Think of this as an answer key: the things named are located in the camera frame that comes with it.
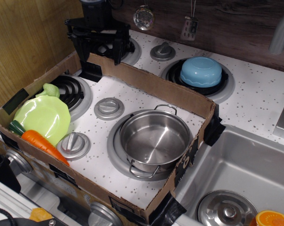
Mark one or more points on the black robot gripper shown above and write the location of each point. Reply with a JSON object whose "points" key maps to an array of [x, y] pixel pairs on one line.
{"points": [[98, 24]]}

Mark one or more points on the orange toy carrot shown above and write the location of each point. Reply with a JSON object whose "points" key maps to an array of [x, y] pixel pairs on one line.
{"points": [[36, 139]]}

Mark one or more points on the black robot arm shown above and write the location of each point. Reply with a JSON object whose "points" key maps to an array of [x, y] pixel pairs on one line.
{"points": [[92, 2]]}

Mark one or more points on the light green plastic plate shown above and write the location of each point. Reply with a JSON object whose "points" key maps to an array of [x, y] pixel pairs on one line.
{"points": [[47, 115]]}

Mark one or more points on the brown cardboard fence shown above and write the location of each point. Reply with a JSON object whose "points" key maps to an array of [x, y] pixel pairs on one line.
{"points": [[94, 178]]}

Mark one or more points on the hanging metal skimmer spoon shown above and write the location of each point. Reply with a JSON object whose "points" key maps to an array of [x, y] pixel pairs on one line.
{"points": [[144, 17]]}

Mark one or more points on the black coil burner front left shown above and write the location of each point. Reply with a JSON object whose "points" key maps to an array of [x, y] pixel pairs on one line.
{"points": [[75, 92]]}

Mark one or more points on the grey stove knob back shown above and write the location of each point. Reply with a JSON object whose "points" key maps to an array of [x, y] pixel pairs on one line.
{"points": [[163, 52]]}

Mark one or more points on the grey stove knob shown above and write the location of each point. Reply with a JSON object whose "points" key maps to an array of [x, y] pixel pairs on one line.
{"points": [[163, 52], [74, 146], [109, 109]]}

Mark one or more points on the grey stove knob middle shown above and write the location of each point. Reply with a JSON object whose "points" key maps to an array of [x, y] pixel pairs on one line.
{"points": [[109, 109]]}

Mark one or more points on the green toy broccoli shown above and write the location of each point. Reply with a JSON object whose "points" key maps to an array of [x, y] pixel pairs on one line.
{"points": [[49, 90]]}

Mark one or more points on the black coil burner back right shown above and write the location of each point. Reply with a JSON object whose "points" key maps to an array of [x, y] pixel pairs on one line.
{"points": [[219, 93]]}

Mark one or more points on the hanging metal slotted spatula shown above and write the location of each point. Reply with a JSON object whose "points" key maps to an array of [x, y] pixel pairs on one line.
{"points": [[190, 26]]}

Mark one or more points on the blue plastic bowl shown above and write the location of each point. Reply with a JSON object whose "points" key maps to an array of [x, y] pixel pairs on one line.
{"points": [[201, 72]]}

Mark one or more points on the grey stove knob front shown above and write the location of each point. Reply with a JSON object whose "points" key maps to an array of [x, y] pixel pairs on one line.
{"points": [[74, 146]]}

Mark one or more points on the stainless steel pot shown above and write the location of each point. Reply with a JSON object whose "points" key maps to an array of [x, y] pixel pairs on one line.
{"points": [[154, 140]]}

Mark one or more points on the grey oven knob left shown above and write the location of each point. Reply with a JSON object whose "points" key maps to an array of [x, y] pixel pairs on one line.
{"points": [[18, 164]]}

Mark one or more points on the grey oven knob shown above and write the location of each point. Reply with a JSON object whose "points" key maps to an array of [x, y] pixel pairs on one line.
{"points": [[18, 164], [100, 215]]}

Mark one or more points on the grey oven knob right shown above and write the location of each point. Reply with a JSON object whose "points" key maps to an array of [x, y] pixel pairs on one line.
{"points": [[100, 215]]}

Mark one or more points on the grey toy faucet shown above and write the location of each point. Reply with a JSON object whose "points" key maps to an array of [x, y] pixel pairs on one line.
{"points": [[277, 43]]}

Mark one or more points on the steel pot lid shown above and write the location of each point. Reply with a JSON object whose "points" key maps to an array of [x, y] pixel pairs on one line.
{"points": [[225, 208]]}

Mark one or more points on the grey sink basin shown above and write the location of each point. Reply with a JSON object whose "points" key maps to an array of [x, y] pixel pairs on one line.
{"points": [[241, 162]]}

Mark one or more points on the orange slice toy can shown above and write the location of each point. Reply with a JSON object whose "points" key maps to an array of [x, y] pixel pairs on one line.
{"points": [[268, 218]]}

